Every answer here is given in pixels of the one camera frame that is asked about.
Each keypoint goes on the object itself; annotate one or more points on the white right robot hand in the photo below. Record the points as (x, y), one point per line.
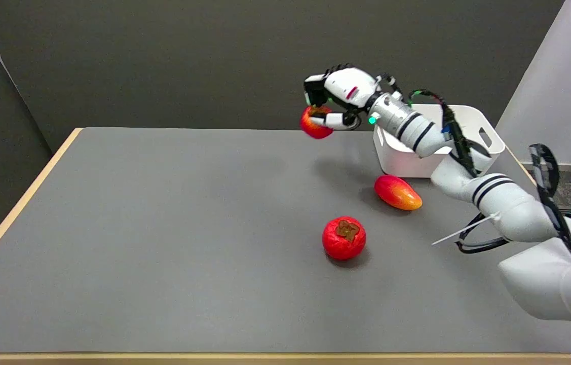
(348, 87)

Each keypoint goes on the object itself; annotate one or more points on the red pomegranate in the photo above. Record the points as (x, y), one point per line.
(313, 126)

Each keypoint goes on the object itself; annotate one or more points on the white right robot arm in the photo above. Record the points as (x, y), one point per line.
(498, 197)

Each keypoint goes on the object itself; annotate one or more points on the white plastic box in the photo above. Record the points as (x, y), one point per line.
(402, 157)

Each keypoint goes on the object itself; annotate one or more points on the red orange mango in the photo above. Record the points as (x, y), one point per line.
(397, 192)

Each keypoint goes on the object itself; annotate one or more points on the red persimmon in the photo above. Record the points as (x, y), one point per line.
(344, 238)

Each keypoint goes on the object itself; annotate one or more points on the white zip tie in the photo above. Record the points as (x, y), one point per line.
(462, 230)

